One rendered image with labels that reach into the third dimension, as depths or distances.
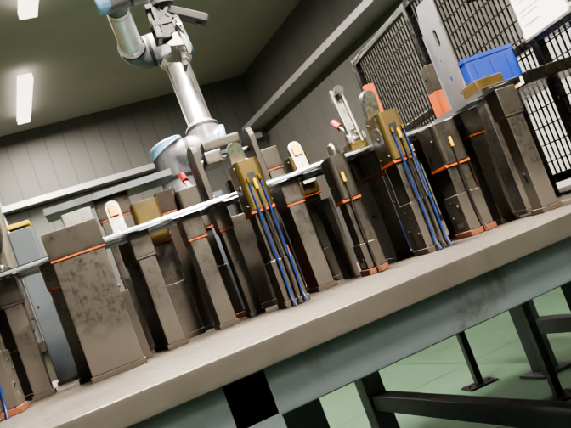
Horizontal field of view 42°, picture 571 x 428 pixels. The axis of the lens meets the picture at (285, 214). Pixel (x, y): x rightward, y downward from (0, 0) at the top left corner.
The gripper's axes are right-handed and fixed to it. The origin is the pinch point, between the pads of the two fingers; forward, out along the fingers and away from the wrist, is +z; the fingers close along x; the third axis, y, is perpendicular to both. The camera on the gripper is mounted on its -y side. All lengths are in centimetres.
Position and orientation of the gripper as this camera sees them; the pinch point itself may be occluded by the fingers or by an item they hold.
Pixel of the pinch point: (189, 63)
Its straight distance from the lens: 221.0
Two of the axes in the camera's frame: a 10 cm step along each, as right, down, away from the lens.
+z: 3.4, 9.4, -0.7
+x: 2.1, -1.5, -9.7
